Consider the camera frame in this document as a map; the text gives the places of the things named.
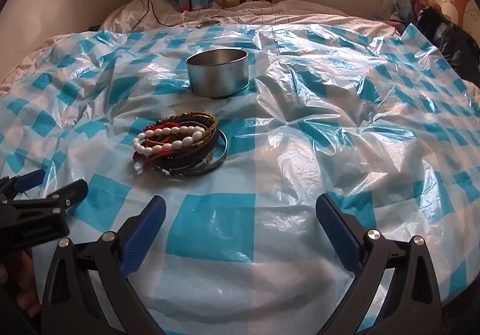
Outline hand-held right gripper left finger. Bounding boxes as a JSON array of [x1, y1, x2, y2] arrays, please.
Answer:
[[40, 195, 167, 335]]

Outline round metal tin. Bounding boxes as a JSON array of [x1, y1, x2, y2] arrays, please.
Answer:
[[185, 49, 249, 98]]

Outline pile of bracelets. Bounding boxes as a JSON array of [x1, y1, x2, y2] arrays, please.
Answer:
[[131, 112, 229, 176]]

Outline person's left hand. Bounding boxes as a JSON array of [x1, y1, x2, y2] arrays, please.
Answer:
[[0, 248, 42, 321]]

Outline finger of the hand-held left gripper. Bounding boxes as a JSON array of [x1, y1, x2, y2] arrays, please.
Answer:
[[0, 179, 89, 217], [0, 169, 46, 205]]

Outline black bag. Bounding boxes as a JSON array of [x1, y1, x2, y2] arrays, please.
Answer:
[[403, 7, 480, 84]]

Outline blue checked plastic sheet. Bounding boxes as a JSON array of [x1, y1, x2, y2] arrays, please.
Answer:
[[0, 22, 480, 335]]

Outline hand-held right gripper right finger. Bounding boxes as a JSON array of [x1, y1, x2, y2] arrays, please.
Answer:
[[316, 193, 443, 335]]

